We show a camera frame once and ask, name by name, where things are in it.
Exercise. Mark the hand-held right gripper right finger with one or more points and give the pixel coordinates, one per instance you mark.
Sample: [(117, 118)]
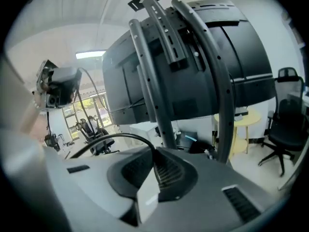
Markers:
[(205, 190)]

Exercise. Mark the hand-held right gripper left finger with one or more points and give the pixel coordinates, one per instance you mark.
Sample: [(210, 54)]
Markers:
[(96, 185)]

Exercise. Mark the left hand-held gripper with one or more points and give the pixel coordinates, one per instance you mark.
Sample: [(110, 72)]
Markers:
[(43, 68)]

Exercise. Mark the person's left forearm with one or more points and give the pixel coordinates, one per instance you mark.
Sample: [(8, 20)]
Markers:
[(29, 120)]

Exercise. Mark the large glass window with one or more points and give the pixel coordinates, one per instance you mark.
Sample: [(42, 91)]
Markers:
[(72, 110)]

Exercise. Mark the long ceiling lamp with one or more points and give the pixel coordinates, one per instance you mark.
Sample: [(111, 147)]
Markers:
[(90, 54)]

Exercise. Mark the black cabinet box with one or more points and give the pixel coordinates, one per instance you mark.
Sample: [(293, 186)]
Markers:
[(193, 145)]

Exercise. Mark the white table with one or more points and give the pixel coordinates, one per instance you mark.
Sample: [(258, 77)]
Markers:
[(142, 132)]

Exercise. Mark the white box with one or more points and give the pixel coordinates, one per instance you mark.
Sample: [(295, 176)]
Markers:
[(241, 113)]

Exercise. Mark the yellow round side table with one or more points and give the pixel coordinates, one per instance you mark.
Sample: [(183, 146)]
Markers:
[(251, 117)]

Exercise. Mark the black metal TV stand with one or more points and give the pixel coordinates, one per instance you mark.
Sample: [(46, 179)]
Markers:
[(152, 98)]

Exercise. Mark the black television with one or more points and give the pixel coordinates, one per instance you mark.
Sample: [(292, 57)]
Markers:
[(193, 93)]

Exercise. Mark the black mesh office chair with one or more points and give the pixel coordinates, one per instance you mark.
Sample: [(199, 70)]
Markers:
[(287, 132)]

